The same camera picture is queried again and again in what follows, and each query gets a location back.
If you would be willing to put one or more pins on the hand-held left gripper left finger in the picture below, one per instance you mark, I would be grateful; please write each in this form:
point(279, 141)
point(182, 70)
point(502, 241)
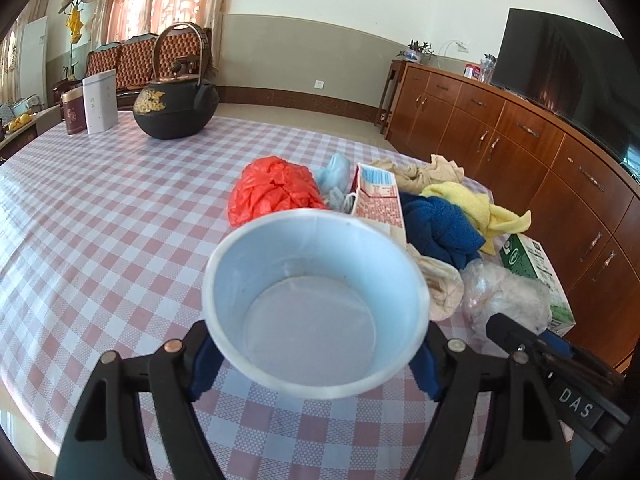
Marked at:
point(202, 371)

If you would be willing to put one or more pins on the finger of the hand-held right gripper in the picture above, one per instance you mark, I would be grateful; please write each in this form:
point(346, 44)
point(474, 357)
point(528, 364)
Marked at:
point(505, 332)

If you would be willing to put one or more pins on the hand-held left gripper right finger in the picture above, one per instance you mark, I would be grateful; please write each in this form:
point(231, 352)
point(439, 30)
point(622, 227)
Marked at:
point(428, 371)

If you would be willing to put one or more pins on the clear plastic bag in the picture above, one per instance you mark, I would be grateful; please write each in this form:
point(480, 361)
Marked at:
point(500, 290)

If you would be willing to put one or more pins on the white plastic bowl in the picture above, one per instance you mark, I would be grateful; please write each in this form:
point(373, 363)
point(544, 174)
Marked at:
point(310, 310)

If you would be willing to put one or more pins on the yellow towel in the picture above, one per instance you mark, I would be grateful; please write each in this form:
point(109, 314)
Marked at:
point(465, 200)

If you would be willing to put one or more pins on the green and white carton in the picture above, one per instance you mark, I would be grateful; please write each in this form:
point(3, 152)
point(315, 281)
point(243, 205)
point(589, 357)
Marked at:
point(535, 260)

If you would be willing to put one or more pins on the small beige cloth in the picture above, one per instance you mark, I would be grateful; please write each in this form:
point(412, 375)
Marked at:
point(442, 285)

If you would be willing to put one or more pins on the blue towel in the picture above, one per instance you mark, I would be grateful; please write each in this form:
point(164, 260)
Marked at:
point(435, 230)

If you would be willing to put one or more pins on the wooden sideboard cabinet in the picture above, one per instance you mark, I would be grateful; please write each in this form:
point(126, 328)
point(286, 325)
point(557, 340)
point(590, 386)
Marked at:
point(500, 160)

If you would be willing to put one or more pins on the red and white carton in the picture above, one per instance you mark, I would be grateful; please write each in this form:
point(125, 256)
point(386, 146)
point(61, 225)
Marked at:
point(380, 205)

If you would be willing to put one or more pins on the knotted beige cloth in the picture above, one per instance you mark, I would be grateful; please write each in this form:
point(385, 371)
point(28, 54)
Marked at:
point(440, 170)

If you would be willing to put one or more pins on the checked tablecloth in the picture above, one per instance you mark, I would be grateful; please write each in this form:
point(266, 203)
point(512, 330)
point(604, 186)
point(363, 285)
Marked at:
point(125, 210)

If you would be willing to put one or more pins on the red plastic bag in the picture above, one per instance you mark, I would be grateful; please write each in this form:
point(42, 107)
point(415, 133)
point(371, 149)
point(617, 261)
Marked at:
point(270, 185)

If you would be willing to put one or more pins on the light blue plastic bag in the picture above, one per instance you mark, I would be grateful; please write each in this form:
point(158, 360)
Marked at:
point(335, 172)

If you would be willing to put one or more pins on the black cast iron teapot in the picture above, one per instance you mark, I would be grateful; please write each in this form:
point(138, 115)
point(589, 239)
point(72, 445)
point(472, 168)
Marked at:
point(170, 110)

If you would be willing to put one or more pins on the red box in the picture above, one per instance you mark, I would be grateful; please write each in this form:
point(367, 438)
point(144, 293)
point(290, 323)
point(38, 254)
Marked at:
point(470, 71)

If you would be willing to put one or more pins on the glass vase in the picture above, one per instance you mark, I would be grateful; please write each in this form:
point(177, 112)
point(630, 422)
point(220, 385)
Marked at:
point(487, 69)

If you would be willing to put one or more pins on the black television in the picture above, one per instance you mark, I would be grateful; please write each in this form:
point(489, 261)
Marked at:
point(560, 60)

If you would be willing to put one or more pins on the white box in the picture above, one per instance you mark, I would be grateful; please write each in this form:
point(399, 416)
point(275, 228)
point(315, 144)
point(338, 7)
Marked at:
point(100, 102)

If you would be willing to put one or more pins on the brown tin canister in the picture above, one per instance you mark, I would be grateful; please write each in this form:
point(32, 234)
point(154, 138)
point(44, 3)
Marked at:
point(73, 112)

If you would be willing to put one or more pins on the potted plant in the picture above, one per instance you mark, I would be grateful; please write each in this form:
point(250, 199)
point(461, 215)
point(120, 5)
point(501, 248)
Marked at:
point(414, 52)

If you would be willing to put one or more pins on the yellow fruits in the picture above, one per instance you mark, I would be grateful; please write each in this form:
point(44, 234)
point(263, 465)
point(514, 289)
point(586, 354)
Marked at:
point(20, 122)

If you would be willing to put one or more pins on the wooden sofa with orange cushions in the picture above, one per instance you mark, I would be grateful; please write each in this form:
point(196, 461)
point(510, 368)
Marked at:
point(135, 55)

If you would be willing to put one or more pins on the white refrigerator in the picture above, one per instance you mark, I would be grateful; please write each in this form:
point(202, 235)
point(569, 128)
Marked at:
point(35, 60)

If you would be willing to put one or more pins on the yellow hanging garment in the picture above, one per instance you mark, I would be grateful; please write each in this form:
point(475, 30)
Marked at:
point(74, 25)

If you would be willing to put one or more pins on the orange patterned curtain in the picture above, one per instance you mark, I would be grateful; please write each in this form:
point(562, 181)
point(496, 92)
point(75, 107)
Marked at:
point(130, 5)

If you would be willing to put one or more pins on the coat stand with hats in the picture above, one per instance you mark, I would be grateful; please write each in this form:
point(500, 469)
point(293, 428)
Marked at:
point(67, 6)

